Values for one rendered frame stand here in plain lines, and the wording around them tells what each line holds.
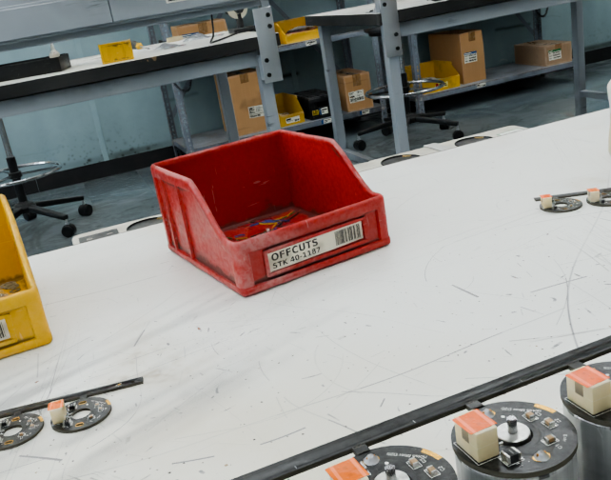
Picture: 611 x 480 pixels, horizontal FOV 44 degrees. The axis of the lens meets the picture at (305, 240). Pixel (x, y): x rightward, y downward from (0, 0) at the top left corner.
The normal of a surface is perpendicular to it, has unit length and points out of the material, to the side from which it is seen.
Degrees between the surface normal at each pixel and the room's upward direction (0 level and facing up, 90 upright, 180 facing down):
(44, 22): 90
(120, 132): 90
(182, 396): 0
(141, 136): 90
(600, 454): 90
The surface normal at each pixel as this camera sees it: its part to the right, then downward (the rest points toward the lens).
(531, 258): -0.16, -0.93
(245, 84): 0.36, 0.27
